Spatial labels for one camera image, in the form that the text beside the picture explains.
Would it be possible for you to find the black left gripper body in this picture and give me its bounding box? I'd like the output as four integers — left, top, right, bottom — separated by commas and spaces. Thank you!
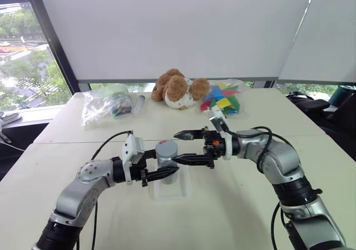
129, 149, 150, 189

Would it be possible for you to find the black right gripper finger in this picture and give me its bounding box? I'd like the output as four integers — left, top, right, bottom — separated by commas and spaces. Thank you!
170, 153, 209, 166
173, 129, 206, 143

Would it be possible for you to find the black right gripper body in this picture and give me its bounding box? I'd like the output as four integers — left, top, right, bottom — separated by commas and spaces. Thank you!
201, 126, 226, 169

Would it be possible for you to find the clear plastic jar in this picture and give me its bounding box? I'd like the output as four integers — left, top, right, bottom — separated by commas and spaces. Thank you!
156, 155, 179, 185

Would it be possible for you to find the grey jar lid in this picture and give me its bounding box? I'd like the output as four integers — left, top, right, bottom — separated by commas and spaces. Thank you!
155, 140, 179, 162

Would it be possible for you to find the clear plastic tray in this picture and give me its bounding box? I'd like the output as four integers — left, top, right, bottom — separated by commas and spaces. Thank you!
151, 165, 193, 202

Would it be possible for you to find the bag of colourful blocks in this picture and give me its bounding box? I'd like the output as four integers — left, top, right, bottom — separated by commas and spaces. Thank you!
198, 78, 250, 120

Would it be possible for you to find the brown and white plush toy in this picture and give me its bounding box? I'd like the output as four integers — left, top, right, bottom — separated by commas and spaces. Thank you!
150, 68, 211, 111

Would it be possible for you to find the clear bag of small items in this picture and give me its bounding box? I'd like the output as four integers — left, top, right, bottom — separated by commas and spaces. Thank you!
81, 84, 134, 127

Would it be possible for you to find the large white roller blind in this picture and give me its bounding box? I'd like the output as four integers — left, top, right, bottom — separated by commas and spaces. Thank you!
34, 0, 319, 85

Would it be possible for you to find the black chair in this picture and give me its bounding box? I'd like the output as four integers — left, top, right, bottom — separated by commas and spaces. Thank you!
285, 92, 356, 162

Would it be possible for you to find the teal bottle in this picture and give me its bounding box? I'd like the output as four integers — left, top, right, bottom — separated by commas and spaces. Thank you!
329, 85, 356, 106

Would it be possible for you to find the grey object on windowsill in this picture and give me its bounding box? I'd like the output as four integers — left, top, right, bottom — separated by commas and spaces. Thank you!
0, 111, 23, 127

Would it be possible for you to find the narrow white roller blind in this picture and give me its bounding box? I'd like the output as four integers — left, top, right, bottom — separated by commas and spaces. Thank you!
277, 0, 356, 84

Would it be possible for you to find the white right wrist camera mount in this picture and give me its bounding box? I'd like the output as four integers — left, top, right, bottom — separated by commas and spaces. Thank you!
209, 106, 234, 161

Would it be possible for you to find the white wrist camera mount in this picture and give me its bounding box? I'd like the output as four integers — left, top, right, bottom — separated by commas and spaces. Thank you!
121, 134, 146, 185
209, 106, 234, 161

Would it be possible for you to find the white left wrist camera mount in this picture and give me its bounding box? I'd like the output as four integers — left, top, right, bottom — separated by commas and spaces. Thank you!
121, 134, 146, 185

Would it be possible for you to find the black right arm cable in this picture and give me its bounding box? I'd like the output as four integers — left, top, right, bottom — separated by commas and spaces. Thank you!
222, 125, 288, 250

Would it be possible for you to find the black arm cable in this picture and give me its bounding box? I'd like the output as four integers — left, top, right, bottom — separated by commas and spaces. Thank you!
90, 130, 135, 250
222, 125, 288, 250

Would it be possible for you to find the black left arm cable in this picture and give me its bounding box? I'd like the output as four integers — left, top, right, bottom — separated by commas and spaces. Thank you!
90, 130, 135, 250

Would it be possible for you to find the black window frame post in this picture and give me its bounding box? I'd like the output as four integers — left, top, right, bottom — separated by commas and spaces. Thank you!
21, 0, 93, 95

